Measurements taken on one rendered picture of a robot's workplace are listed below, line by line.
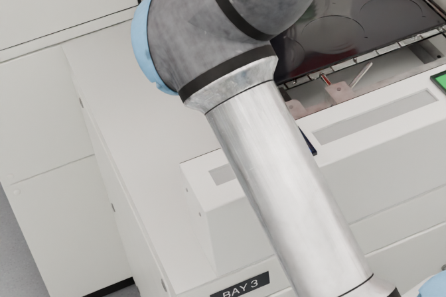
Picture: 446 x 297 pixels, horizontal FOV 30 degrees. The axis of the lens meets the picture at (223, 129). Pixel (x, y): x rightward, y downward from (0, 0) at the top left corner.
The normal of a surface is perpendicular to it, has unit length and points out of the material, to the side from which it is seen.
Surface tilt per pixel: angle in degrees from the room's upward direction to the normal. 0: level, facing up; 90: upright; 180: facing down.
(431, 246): 90
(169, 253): 0
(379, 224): 90
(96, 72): 0
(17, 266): 0
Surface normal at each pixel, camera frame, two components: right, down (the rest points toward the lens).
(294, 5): 0.58, 0.55
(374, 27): -0.11, -0.71
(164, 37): -0.54, 0.26
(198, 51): -0.29, 0.07
